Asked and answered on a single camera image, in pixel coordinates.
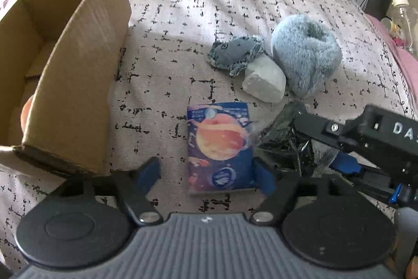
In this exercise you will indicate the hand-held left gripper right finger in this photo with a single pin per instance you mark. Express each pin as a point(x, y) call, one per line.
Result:
point(265, 179)

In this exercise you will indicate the blue planet print tissue packet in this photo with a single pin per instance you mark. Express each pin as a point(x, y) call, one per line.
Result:
point(218, 148)

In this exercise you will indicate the blue fluffy plush slipper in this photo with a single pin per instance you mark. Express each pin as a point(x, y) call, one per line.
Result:
point(303, 53)

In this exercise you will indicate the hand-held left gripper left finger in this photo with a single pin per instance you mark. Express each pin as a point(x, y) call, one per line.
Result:
point(148, 176)

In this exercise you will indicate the clear bottle white cap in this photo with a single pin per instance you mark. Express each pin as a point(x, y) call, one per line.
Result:
point(406, 17)

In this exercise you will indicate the orange ball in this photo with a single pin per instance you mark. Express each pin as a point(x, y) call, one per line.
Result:
point(26, 112)

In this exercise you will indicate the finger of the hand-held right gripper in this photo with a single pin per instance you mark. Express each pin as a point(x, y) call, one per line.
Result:
point(346, 164)
point(321, 130)

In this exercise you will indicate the grey plush fish toy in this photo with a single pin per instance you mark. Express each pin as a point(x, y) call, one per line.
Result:
point(235, 52)

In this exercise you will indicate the white black patterned blanket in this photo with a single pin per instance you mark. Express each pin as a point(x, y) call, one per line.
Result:
point(202, 4)

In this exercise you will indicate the brown cardboard box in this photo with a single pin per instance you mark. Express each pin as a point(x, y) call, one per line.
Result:
point(78, 69)

